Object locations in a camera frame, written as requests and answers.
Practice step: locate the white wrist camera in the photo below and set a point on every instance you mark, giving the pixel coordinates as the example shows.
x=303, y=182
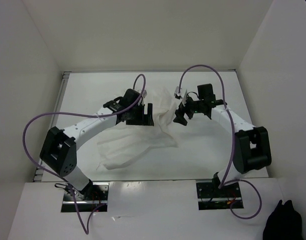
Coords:
x=181, y=95
x=144, y=94

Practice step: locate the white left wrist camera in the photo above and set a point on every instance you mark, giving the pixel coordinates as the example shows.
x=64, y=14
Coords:
x=144, y=94

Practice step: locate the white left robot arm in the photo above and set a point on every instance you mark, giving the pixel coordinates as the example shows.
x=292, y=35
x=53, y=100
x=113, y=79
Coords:
x=59, y=150

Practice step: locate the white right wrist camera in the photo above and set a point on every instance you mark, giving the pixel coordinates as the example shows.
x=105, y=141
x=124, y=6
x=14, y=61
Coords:
x=181, y=95

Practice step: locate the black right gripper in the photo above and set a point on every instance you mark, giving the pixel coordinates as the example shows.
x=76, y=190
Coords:
x=180, y=112

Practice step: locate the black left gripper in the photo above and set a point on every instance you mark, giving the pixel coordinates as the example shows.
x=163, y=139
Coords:
x=147, y=120

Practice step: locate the white pleated skirt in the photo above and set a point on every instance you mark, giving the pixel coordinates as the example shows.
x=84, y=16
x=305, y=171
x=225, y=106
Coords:
x=122, y=145

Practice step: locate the dark folded garment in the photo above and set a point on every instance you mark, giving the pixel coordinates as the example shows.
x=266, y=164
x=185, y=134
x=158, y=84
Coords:
x=284, y=223

